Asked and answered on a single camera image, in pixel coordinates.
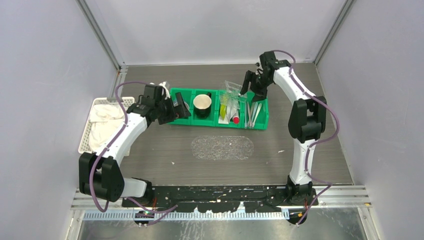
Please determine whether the pink toothbrush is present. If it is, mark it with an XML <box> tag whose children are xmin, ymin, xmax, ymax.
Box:
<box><xmin>246</xmin><ymin>102</ymin><xmax>251</xmax><ymax>128</ymax></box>

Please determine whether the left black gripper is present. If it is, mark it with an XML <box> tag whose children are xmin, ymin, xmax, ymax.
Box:
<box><xmin>155</xmin><ymin>92</ymin><xmax>191</xmax><ymax>125</ymax></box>

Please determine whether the clear plastic bag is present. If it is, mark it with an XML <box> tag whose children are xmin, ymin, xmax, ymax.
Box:
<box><xmin>218</xmin><ymin>80</ymin><xmax>247</xmax><ymax>118</ymax></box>

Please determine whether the yellow-green toothpaste tube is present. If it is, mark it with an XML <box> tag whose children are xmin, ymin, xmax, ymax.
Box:
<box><xmin>219</xmin><ymin>104</ymin><xmax>228</xmax><ymax>114</ymax></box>

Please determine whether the pale blue toothbrush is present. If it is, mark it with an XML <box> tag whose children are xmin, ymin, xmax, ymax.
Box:
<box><xmin>252</xmin><ymin>102</ymin><xmax>258</xmax><ymax>128</ymax></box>

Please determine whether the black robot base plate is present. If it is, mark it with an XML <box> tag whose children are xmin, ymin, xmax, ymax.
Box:
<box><xmin>122</xmin><ymin>185</ymin><xmax>317</xmax><ymax>213</ymax></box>

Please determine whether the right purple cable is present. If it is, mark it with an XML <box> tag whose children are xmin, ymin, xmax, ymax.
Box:
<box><xmin>272</xmin><ymin>49</ymin><xmax>341</xmax><ymax>226</ymax></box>

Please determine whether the white red-cap toothpaste tube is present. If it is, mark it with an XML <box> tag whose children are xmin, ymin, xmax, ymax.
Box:
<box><xmin>230</xmin><ymin>107</ymin><xmax>240</xmax><ymax>125</ymax></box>

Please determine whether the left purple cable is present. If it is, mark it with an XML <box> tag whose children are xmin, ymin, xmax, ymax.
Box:
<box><xmin>90</xmin><ymin>81</ymin><xmax>178</xmax><ymax>226</ymax></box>

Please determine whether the beige toothbrush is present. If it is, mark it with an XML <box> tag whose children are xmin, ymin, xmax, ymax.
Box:
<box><xmin>249</xmin><ymin>102</ymin><xmax>255</xmax><ymax>128</ymax></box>

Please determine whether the white cloth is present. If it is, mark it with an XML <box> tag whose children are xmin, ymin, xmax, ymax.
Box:
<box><xmin>88</xmin><ymin>104</ymin><xmax>125</xmax><ymax>151</ymax></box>

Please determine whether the green compartment bin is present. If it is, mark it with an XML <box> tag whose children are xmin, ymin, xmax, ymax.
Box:
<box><xmin>170</xmin><ymin>87</ymin><xmax>269</xmax><ymax>130</ymax></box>

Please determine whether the light blue toothbrush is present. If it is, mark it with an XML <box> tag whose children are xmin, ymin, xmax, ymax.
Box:
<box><xmin>244</xmin><ymin>102</ymin><xmax>249</xmax><ymax>129</ymax></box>

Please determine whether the white orange-print toothpaste tube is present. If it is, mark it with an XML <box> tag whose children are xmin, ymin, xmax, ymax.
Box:
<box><xmin>218</xmin><ymin>114</ymin><xmax>230</xmax><ymax>125</ymax></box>

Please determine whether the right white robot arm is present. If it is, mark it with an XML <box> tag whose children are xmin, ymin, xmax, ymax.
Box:
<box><xmin>240</xmin><ymin>50</ymin><xmax>327</xmax><ymax>205</ymax></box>

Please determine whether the blue mug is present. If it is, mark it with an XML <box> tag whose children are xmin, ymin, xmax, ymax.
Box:
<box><xmin>173</xmin><ymin>98</ymin><xmax>192</xmax><ymax>118</ymax></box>

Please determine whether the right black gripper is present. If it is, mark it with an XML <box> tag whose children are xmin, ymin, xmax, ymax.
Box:
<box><xmin>238</xmin><ymin>70</ymin><xmax>272</xmax><ymax>103</ymax></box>

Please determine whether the dark green mug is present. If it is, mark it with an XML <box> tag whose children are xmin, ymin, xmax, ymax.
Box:
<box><xmin>193</xmin><ymin>92</ymin><xmax>212</xmax><ymax>119</ymax></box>

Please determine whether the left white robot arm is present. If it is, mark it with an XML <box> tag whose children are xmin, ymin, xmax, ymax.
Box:
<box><xmin>78</xmin><ymin>84</ymin><xmax>192</xmax><ymax>207</ymax></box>

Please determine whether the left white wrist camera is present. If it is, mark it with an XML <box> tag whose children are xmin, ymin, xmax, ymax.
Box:
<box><xmin>144</xmin><ymin>81</ymin><xmax>170</xmax><ymax>101</ymax></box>

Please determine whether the purple cable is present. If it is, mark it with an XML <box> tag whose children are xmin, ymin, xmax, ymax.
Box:
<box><xmin>90</xmin><ymin>81</ymin><xmax>178</xmax><ymax>226</ymax></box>
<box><xmin>272</xmin><ymin>49</ymin><xmax>341</xmax><ymax>226</ymax></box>

